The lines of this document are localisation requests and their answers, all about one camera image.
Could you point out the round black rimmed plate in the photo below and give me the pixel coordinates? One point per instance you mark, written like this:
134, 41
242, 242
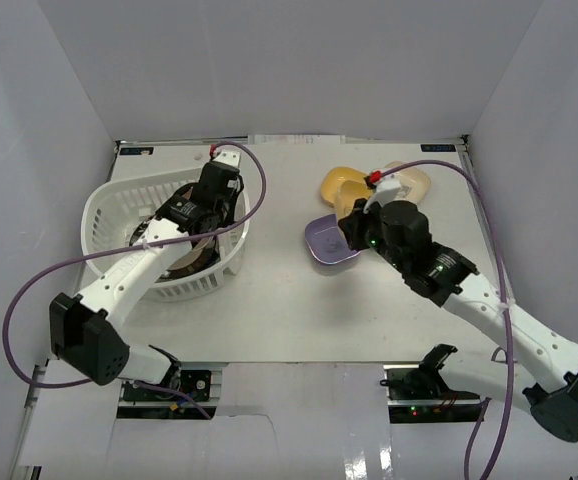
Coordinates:
175, 271

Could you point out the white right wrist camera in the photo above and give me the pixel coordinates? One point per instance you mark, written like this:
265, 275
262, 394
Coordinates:
384, 187

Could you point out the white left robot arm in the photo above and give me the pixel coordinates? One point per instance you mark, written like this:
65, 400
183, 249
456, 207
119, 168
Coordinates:
85, 329

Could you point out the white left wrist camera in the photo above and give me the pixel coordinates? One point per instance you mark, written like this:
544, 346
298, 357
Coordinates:
227, 155

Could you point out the cream square panda dish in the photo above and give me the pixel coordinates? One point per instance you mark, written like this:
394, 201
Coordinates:
414, 184

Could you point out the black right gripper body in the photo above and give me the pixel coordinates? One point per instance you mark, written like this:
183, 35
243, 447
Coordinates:
366, 232

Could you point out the yellow square panda dish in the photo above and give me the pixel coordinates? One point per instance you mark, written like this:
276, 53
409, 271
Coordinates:
336, 177

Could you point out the papers at table back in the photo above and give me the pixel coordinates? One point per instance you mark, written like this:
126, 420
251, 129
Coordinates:
296, 139

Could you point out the brown square panda dish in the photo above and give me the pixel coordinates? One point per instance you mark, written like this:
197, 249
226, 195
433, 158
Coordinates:
201, 256

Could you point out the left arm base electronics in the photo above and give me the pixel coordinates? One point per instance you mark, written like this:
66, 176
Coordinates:
193, 399

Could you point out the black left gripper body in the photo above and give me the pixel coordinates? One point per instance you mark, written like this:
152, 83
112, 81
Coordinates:
221, 179

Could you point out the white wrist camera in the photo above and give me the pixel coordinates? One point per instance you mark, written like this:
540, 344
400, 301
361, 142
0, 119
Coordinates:
384, 187
227, 155

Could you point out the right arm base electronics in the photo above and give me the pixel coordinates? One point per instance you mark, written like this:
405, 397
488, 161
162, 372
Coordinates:
416, 403

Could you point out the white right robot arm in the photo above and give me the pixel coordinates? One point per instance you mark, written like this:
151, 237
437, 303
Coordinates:
548, 379

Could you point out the purple square panda dish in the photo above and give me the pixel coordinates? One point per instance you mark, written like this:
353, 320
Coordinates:
326, 243

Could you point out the white plastic dish bin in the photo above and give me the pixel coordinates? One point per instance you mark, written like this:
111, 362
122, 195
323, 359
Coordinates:
115, 210

